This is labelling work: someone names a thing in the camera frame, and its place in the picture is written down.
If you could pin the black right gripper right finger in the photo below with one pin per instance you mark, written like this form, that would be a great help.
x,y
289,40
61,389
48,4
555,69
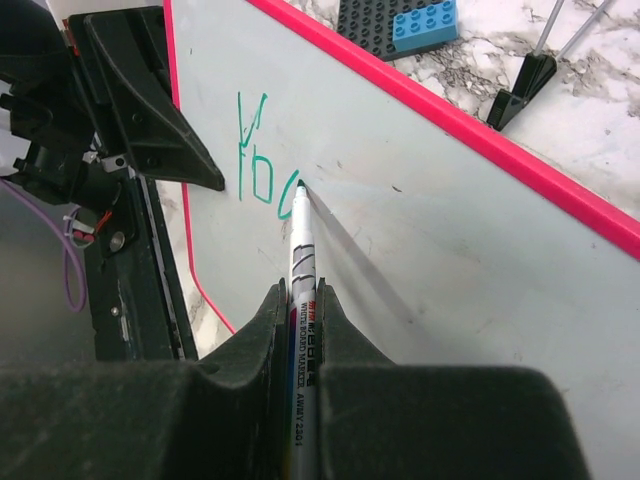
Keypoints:
x,y
381,420

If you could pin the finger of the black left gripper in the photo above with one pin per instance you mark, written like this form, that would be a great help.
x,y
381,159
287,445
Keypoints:
x,y
123,56

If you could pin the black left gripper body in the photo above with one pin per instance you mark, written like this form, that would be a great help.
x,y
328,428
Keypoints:
x,y
46,110

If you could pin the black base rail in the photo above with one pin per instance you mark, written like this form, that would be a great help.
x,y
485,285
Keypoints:
x,y
135,297

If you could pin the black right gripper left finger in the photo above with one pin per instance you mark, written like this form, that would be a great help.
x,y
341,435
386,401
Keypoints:
x,y
216,418

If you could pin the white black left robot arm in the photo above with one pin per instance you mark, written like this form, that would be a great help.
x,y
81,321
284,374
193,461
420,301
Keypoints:
x,y
29,29

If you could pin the dark grey lego baseplate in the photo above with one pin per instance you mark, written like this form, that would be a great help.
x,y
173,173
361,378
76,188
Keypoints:
x,y
368,24

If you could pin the white whiteboard marker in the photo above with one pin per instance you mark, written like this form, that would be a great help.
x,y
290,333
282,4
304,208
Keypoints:
x,y
301,456

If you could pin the pink framed whiteboard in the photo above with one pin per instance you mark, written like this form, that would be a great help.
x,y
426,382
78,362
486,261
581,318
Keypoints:
x,y
444,241

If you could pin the blue lego brick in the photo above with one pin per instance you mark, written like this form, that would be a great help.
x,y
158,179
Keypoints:
x,y
425,27

